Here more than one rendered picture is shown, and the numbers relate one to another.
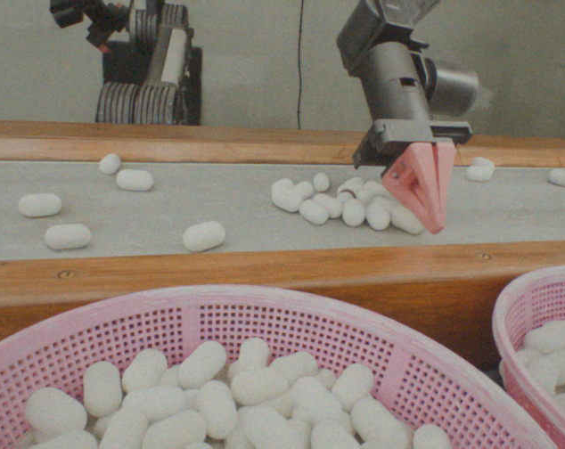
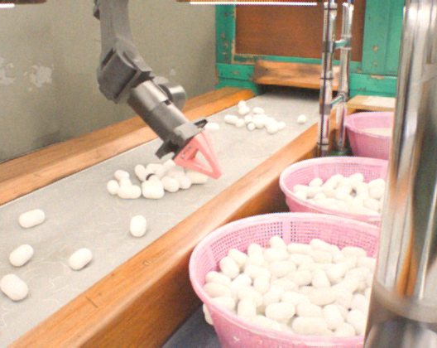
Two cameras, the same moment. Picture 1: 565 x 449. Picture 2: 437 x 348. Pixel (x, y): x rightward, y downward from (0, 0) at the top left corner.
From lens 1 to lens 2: 0.44 m
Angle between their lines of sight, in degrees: 42
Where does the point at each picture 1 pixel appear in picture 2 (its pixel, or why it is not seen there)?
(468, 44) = (21, 35)
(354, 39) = (117, 82)
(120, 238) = (93, 249)
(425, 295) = (255, 204)
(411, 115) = (181, 120)
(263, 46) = not seen: outside the picture
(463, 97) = (182, 101)
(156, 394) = (242, 278)
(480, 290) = (266, 194)
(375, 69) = (146, 99)
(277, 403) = (265, 263)
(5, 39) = not seen: outside the picture
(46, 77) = not seen: outside the picture
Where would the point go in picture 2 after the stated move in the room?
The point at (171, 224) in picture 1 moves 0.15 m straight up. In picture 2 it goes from (98, 231) to (88, 124)
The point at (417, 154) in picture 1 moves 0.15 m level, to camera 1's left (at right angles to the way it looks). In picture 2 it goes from (199, 141) to (123, 161)
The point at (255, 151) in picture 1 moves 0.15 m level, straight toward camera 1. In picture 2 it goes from (53, 171) to (103, 192)
